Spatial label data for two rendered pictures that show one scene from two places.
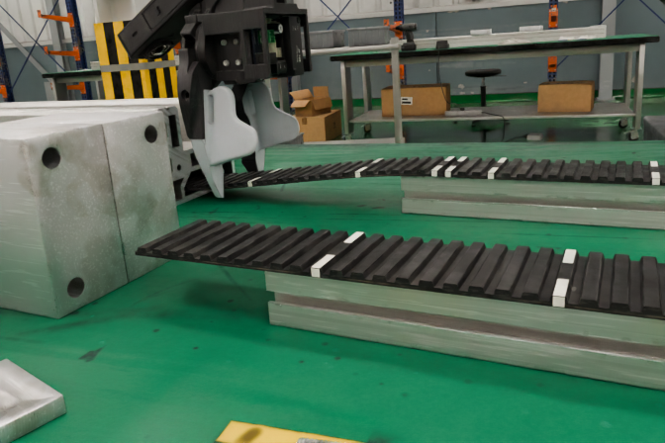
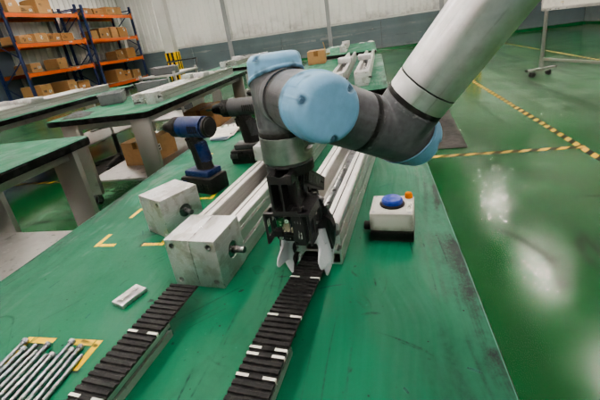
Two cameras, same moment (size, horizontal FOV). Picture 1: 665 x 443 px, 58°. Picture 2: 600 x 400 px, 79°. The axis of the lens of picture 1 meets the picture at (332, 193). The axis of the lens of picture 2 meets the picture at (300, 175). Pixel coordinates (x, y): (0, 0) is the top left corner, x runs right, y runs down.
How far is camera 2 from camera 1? 0.69 m
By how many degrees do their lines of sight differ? 79
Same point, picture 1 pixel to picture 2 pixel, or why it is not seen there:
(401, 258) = (123, 349)
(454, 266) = (112, 366)
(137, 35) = not seen: hidden behind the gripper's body
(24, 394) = (126, 299)
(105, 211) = (190, 264)
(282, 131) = (321, 262)
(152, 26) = not seen: hidden behind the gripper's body
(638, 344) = not seen: outside the picture
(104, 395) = (128, 312)
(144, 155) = (204, 254)
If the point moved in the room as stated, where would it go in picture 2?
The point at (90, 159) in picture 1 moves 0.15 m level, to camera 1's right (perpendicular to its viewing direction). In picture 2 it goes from (183, 249) to (170, 309)
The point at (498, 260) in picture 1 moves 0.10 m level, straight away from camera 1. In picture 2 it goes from (106, 377) to (182, 377)
